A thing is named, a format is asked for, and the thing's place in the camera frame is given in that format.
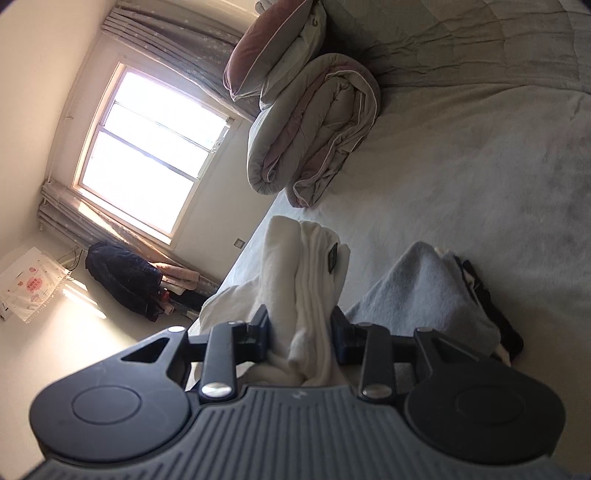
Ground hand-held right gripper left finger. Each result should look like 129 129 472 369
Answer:
121 305 271 401

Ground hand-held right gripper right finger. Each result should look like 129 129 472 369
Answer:
330 305 482 401

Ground white printed sweatshirt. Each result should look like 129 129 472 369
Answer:
198 216 352 386

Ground pink hanging clothes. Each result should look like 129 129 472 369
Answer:
152 262 202 315

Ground folded grey sweater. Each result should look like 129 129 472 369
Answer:
344 241 502 356

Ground folded cream garment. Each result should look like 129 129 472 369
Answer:
434 247 514 366

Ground dark hanging coat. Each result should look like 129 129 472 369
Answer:
85 242 163 323

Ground black cloth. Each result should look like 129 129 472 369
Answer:
455 256 525 361

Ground beige curtain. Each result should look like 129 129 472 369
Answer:
39 180 218 296
100 0 259 121

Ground folded grey pink quilt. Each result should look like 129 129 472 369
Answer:
247 53 382 208

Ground window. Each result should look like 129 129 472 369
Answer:
69 62 236 245

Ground white printed cloth cover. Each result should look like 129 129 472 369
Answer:
0 247 66 325

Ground pink pillow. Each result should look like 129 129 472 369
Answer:
223 0 315 102

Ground grey padded headboard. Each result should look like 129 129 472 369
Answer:
323 0 591 88

